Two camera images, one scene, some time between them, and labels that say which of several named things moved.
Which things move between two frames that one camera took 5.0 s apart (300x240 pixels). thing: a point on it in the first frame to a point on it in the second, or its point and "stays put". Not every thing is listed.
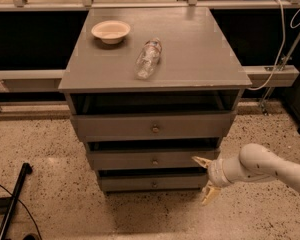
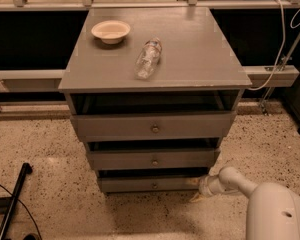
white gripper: x=215 y=174 to x=205 y=186
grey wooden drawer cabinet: x=149 y=89 stays put
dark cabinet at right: x=298 y=95 stays put
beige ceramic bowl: x=111 y=32 stays put
